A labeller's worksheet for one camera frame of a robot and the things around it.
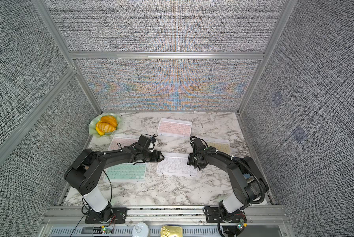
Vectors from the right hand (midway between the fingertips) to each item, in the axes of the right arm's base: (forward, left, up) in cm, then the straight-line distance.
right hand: (190, 159), depth 91 cm
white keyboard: (-2, +9, -1) cm, 9 cm away
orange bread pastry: (+24, +56, +5) cm, 61 cm away
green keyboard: (-7, +38, -1) cm, 39 cm away
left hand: (+1, +17, +1) cm, 17 cm away
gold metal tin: (-36, +11, +4) cm, 38 cm away
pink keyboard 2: (+24, +10, 0) cm, 26 cm away
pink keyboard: (+14, +48, -2) cm, 51 cm away
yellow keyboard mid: (+11, -22, -3) cm, 24 cm away
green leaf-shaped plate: (+24, +69, +1) cm, 73 cm away
